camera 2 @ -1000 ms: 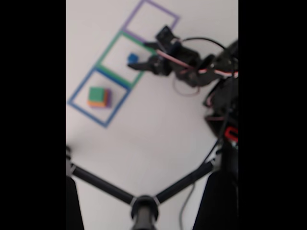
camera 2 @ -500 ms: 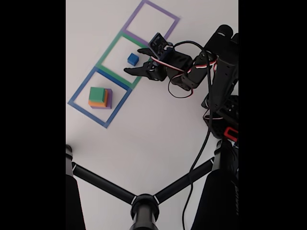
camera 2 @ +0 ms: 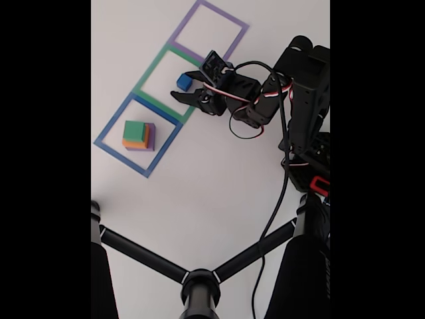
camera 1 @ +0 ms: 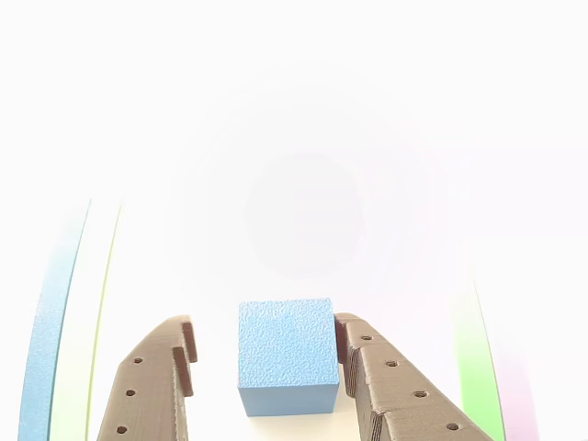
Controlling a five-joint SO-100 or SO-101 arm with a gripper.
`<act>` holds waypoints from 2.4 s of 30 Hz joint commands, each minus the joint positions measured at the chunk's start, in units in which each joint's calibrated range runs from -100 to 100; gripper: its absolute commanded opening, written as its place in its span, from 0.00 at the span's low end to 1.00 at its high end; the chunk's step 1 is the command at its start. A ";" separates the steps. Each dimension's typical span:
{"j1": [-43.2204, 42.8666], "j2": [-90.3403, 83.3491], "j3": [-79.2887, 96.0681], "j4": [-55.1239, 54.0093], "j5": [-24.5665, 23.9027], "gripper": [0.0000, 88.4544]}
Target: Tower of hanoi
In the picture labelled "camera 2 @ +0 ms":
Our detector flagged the black tripod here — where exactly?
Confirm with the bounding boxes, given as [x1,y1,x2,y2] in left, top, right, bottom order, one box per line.
[91,194,331,319]

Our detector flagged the orange cube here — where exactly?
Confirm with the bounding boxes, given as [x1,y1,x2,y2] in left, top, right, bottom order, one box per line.
[122,123,150,150]

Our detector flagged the green cube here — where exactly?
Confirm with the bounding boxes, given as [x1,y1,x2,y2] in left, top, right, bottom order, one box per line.
[123,120,149,142]

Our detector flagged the green tape square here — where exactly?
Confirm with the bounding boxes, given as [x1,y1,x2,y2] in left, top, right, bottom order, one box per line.
[131,41,218,124]

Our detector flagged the purple tape square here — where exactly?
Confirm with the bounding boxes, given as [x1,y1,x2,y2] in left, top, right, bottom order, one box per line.
[168,0,250,72]

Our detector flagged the gripper camera board, blue mount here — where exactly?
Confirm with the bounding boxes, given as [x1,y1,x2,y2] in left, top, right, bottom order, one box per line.
[199,50,235,86]

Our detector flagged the small blue cube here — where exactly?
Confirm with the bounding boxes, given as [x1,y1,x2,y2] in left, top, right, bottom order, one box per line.
[176,73,193,92]

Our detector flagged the red white servo cable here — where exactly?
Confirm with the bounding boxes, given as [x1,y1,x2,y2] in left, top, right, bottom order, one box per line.
[280,156,311,170]
[203,66,296,140]

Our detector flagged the blue tape square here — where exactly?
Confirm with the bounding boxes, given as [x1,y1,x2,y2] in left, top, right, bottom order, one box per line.
[94,92,183,179]

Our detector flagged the purple cube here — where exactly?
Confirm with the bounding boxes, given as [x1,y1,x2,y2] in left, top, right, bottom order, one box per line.
[126,122,157,153]

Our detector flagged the red clamp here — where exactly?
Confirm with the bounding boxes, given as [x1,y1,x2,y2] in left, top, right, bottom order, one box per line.
[309,175,331,197]

